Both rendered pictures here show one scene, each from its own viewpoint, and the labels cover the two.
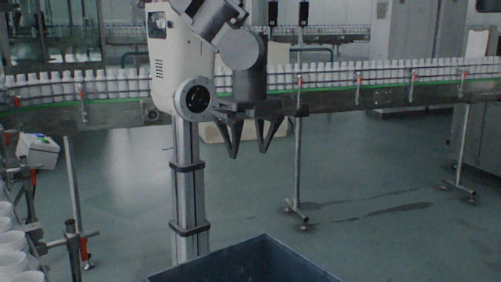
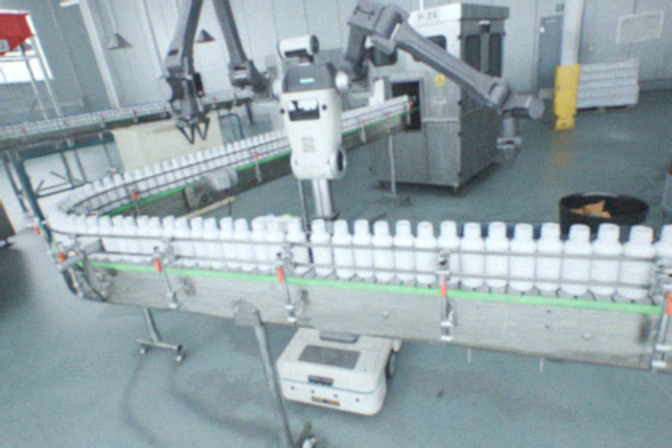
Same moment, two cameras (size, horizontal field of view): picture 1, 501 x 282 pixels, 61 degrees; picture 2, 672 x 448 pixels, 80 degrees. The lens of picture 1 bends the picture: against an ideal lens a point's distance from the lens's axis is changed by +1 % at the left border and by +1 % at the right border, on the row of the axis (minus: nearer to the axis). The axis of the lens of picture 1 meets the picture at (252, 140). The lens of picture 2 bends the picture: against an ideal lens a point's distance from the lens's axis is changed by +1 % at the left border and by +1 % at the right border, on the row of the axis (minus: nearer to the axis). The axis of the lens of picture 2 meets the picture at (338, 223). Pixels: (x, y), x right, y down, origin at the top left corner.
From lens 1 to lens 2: 1.13 m
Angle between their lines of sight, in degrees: 30
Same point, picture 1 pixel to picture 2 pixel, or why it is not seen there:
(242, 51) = (538, 109)
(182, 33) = (332, 113)
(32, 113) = not seen: hidden behind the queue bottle
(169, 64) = (324, 138)
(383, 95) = (347, 140)
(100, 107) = (149, 205)
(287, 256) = (483, 228)
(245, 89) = (516, 129)
